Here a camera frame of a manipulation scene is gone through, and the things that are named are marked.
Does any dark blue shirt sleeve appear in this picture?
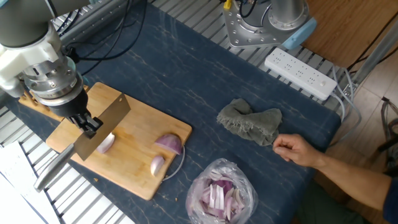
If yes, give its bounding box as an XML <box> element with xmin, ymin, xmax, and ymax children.
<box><xmin>383</xmin><ymin>177</ymin><xmax>398</xmax><ymax>223</ymax></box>

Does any white paper sheet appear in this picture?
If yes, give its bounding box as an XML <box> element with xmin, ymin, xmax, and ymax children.
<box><xmin>0</xmin><ymin>141</ymin><xmax>60</xmax><ymax>224</ymax></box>

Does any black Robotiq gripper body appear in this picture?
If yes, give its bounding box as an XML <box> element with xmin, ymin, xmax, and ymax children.
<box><xmin>46</xmin><ymin>88</ymin><xmax>91</xmax><ymax>119</ymax></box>

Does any pale red onion quarter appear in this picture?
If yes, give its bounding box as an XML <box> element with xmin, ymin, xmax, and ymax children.
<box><xmin>95</xmin><ymin>132</ymin><xmax>116</xmax><ymax>155</ymax></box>

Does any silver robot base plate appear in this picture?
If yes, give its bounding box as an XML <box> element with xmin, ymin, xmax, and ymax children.
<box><xmin>223</xmin><ymin>0</ymin><xmax>290</xmax><ymax>49</ymax></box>

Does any plastic bag of onion slices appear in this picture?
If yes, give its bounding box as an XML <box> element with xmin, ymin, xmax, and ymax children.
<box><xmin>185</xmin><ymin>157</ymin><xmax>259</xmax><ymax>224</ymax></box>

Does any grey power strip cable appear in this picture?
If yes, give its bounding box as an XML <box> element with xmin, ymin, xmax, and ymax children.
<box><xmin>329</xmin><ymin>65</ymin><xmax>363</xmax><ymax>147</ymax></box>

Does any purple skinned onion piece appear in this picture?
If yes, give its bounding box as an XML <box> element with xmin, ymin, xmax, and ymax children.
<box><xmin>154</xmin><ymin>133</ymin><xmax>183</xmax><ymax>156</ymax></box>

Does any person's bare hand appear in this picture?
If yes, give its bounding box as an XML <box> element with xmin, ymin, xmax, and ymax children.
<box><xmin>272</xmin><ymin>133</ymin><xmax>324</xmax><ymax>169</ymax></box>

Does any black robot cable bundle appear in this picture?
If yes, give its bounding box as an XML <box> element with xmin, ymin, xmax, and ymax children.
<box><xmin>51</xmin><ymin>0</ymin><xmax>259</xmax><ymax>75</ymax></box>

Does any metal wire hanging loop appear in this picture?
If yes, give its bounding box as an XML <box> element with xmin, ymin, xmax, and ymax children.
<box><xmin>161</xmin><ymin>144</ymin><xmax>187</xmax><ymax>182</ymax></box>

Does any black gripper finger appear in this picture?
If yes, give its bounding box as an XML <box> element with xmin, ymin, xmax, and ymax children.
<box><xmin>67</xmin><ymin>113</ymin><xmax>91</xmax><ymax>131</ymax></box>
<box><xmin>81</xmin><ymin>115</ymin><xmax>104</xmax><ymax>140</ymax></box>

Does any wooden peg rack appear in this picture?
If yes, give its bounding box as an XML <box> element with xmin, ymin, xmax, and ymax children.
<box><xmin>17</xmin><ymin>85</ymin><xmax>91</xmax><ymax>123</ymax></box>

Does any steel cleaver knife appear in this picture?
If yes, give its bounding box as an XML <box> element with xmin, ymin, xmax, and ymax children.
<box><xmin>33</xmin><ymin>92</ymin><xmax>132</xmax><ymax>193</ymax></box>

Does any white power strip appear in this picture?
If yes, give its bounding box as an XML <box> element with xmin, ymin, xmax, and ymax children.
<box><xmin>264</xmin><ymin>47</ymin><xmax>338</xmax><ymax>101</ymax></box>

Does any swivel office chair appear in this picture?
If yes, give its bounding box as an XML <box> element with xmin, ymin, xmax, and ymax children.
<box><xmin>377</xmin><ymin>96</ymin><xmax>398</xmax><ymax>170</ymax></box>

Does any grey-green cloth rag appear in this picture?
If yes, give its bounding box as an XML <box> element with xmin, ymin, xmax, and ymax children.
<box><xmin>216</xmin><ymin>98</ymin><xmax>283</xmax><ymax>147</ymax></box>

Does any wooden cutting board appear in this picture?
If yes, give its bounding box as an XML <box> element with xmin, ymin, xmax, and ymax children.
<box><xmin>45</xmin><ymin>82</ymin><xmax>193</xmax><ymax>202</ymax></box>

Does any aluminium frame bar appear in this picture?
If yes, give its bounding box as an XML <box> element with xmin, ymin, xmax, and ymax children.
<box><xmin>349</xmin><ymin>18</ymin><xmax>398</xmax><ymax>88</ymax></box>
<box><xmin>51</xmin><ymin>0</ymin><xmax>141</xmax><ymax>44</ymax></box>

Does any person's bare forearm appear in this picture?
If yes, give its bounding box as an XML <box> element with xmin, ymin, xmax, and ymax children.
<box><xmin>317</xmin><ymin>152</ymin><xmax>392</xmax><ymax>211</ymax></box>

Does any dark green trouser leg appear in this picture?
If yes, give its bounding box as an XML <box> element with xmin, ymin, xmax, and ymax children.
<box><xmin>295</xmin><ymin>180</ymin><xmax>371</xmax><ymax>224</ymax></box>

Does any small pale onion wedge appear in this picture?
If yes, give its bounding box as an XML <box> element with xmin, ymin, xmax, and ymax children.
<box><xmin>150</xmin><ymin>155</ymin><xmax>165</xmax><ymax>177</ymax></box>

